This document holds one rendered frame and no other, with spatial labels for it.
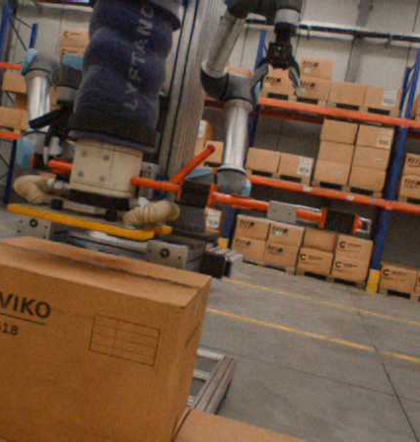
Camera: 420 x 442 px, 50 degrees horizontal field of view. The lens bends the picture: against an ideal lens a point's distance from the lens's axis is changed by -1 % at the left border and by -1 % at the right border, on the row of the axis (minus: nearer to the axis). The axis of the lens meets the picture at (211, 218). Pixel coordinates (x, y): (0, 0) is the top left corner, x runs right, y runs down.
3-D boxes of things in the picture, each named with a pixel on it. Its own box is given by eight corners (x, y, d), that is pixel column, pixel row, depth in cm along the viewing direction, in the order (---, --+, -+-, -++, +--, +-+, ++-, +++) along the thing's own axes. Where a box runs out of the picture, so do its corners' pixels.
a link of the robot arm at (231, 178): (203, 207, 172) (218, 79, 184) (240, 213, 175) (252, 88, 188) (211, 199, 160) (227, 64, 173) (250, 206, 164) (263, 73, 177)
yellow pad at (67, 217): (6, 211, 106) (9, 190, 106) (29, 211, 116) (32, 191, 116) (141, 241, 102) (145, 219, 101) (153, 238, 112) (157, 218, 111)
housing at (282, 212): (265, 218, 109) (269, 200, 108) (266, 218, 115) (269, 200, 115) (294, 224, 108) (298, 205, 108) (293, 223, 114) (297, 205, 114)
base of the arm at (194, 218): (172, 223, 176) (176, 198, 175) (209, 231, 173) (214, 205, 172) (159, 225, 161) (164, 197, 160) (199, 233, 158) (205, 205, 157)
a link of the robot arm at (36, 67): (63, 166, 166) (63, 51, 186) (21, 158, 158) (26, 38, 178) (52, 180, 175) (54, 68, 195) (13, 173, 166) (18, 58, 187)
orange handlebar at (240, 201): (6, 162, 118) (8, 148, 118) (59, 171, 148) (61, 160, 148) (362, 233, 106) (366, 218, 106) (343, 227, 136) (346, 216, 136)
